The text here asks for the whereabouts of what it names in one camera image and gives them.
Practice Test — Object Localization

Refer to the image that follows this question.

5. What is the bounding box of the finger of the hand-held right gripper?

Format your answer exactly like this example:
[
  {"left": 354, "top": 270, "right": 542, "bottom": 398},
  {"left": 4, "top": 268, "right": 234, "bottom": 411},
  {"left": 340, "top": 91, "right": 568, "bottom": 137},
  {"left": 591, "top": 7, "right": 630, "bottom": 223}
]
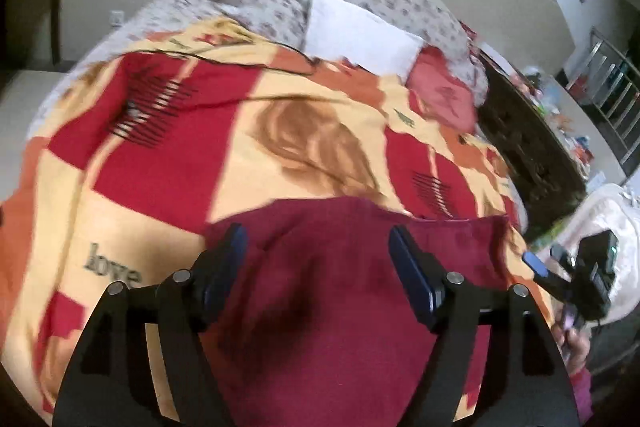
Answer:
[{"left": 521, "top": 251, "right": 573, "bottom": 294}]

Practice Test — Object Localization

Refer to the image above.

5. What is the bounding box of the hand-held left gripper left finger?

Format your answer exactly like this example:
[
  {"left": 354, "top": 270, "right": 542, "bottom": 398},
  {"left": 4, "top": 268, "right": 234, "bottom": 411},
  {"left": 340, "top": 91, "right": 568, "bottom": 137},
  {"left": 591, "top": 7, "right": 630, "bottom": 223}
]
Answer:
[{"left": 50, "top": 223, "right": 249, "bottom": 427}]

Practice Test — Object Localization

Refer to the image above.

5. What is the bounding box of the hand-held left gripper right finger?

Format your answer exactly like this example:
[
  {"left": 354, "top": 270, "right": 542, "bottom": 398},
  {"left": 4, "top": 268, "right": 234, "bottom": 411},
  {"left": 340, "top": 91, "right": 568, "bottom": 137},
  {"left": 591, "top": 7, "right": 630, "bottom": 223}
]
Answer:
[{"left": 388, "top": 225, "right": 583, "bottom": 427}]

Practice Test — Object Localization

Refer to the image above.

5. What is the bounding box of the maroon fleece garment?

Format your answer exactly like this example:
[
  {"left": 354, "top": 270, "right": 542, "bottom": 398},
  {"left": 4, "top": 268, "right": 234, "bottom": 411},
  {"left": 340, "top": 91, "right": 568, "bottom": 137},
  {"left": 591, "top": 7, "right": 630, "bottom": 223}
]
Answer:
[{"left": 202, "top": 197, "right": 526, "bottom": 427}]

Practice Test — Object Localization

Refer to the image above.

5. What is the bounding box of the person's right forearm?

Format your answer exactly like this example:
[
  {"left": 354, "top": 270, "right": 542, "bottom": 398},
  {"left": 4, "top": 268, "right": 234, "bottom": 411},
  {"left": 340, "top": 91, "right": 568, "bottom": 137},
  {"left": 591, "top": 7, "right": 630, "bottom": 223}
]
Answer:
[{"left": 570, "top": 369, "right": 596, "bottom": 427}]

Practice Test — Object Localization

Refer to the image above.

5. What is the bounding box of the person's right hand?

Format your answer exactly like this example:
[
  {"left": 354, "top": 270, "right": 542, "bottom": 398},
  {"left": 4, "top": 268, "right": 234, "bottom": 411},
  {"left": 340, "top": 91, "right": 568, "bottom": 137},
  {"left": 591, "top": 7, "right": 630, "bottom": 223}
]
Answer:
[{"left": 552, "top": 307, "right": 593, "bottom": 375}]

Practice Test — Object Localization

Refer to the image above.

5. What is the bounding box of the white cloth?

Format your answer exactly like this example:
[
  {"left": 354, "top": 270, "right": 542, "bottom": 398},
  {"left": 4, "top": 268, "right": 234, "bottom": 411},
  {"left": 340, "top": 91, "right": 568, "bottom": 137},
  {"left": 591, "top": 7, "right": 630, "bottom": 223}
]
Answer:
[{"left": 552, "top": 183, "right": 640, "bottom": 325}]

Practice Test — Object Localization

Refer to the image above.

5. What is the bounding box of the dark wooden dresser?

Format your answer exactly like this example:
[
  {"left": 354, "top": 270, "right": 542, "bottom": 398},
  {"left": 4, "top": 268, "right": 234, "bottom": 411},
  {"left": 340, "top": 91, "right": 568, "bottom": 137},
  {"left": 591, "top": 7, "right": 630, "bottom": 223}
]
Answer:
[{"left": 475, "top": 52, "right": 588, "bottom": 243}]

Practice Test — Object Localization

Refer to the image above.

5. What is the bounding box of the red and yellow printed blanket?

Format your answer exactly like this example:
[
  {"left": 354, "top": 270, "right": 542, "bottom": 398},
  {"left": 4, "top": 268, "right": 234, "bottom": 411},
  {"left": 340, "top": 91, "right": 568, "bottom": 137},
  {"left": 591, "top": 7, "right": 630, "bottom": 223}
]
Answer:
[{"left": 0, "top": 18, "right": 556, "bottom": 427}]

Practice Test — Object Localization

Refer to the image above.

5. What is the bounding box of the pile of small colourful things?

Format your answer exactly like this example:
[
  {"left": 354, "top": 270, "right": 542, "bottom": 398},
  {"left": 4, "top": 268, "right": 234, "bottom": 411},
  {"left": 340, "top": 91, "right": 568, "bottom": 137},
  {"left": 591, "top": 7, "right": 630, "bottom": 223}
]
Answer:
[{"left": 517, "top": 66, "right": 608, "bottom": 188}]

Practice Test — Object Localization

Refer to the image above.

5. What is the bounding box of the red pillow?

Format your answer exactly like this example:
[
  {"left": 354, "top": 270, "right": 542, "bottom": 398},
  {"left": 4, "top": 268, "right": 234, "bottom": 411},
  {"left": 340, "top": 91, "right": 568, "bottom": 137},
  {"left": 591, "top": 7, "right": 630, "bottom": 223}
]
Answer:
[{"left": 406, "top": 47, "right": 478, "bottom": 132}]

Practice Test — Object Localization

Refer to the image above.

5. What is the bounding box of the metal rack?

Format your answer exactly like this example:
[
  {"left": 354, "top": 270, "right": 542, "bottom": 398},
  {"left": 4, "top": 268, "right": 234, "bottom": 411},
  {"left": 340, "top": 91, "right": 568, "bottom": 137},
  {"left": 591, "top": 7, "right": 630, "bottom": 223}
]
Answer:
[{"left": 565, "top": 27, "right": 640, "bottom": 168}]

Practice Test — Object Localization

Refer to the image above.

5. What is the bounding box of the white pillow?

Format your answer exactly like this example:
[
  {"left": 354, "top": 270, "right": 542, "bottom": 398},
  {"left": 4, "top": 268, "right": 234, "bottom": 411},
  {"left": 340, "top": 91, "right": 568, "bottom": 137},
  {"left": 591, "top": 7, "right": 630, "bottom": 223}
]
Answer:
[{"left": 303, "top": 0, "right": 426, "bottom": 84}]

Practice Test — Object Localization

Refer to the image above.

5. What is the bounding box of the black cable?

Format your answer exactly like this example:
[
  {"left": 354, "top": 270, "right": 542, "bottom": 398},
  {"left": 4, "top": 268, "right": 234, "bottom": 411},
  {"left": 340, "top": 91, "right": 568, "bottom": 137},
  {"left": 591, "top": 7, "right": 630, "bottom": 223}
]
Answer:
[{"left": 127, "top": 46, "right": 321, "bottom": 75}]

